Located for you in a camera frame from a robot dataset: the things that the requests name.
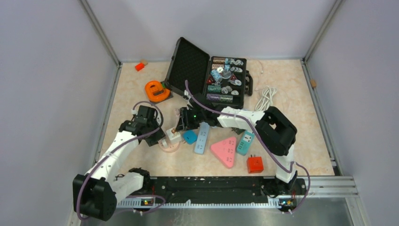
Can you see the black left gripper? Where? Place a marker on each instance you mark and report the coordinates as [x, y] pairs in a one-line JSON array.
[[152, 141]]

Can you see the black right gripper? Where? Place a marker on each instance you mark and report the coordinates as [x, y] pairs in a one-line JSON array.
[[184, 124]]

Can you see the small blue plug adapter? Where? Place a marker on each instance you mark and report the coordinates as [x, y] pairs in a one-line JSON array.
[[190, 137]]

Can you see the white cube socket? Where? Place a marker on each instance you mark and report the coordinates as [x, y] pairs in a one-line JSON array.
[[173, 136]]

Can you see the light blue power strip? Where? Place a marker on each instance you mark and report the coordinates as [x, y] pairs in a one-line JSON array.
[[202, 138]]

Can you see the white plug adapter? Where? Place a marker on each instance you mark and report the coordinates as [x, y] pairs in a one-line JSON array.
[[164, 143]]

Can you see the pink round plug base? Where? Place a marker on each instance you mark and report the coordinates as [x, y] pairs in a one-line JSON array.
[[171, 148]]

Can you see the pink triangular power strip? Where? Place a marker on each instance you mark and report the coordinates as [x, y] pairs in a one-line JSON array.
[[225, 151]]

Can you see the teal power strip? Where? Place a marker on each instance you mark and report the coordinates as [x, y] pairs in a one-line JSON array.
[[245, 143]]

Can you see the red cube socket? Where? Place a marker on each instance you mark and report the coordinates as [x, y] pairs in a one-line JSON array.
[[255, 164]]

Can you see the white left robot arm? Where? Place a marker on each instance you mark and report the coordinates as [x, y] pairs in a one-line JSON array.
[[97, 192]]

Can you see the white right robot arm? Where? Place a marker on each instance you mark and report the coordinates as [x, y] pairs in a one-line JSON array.
[[273, 129]]

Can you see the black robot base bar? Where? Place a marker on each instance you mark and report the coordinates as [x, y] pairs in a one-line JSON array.
[[220, 190]]

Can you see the orange tape dispenser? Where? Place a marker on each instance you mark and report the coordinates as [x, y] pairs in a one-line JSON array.
[[157, 92]]

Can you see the black open carrying case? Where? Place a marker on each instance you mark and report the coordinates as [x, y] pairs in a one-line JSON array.
[[221, 80]]

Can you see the small red block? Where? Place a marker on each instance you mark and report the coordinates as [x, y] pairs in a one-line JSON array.
[[140, 66]]

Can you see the small wooden block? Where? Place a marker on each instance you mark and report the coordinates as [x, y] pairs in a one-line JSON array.
[[144, 62]]

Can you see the wooden block on rail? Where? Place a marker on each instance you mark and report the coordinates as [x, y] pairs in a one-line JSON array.
[[313, 83]]

